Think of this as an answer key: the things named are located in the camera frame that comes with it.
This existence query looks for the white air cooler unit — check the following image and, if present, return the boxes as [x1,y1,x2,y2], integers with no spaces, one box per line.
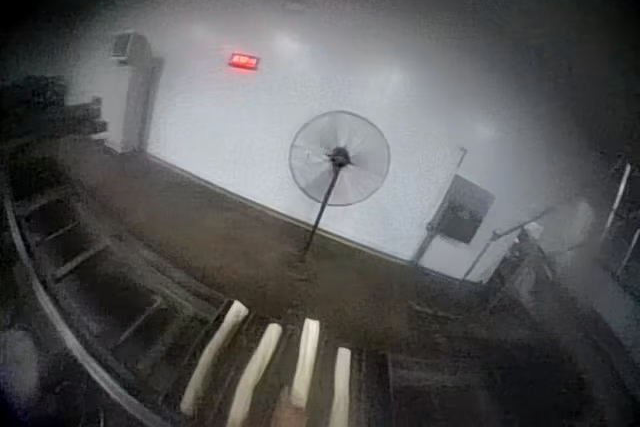
[105,31,165,155]

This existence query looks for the dark stacked crates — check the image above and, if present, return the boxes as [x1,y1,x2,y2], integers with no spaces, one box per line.
[0,74,110,148]

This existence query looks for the dark metal rack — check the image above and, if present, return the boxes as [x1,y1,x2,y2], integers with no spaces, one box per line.
[597,159,640,283]

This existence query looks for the black pedestal fan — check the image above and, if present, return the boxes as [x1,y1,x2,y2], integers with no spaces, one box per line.
[288,110,392,264]

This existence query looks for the dark wall-mounted box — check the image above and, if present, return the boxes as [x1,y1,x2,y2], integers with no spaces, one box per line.
[425,174,496,246]

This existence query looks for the red lit wall sign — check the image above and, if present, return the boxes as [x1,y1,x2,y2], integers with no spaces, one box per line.
[227,51,262,71]

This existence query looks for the metal pipe frame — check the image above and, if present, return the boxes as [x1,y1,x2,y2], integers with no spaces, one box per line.
[462,206,556,282]

